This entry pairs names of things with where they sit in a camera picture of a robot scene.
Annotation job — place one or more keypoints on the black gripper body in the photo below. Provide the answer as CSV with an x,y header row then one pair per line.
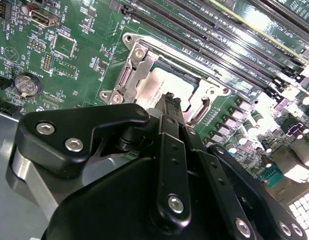
x,y
107,212

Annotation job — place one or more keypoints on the metal socket cover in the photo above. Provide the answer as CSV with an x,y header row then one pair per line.
x,y
144,72

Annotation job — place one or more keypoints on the silver CPU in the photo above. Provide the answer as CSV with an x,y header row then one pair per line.
x,y
167,83

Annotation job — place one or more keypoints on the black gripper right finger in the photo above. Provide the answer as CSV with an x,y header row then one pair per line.
x,y
214,172

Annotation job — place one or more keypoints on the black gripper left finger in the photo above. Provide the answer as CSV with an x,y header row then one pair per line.
x,y
69,125

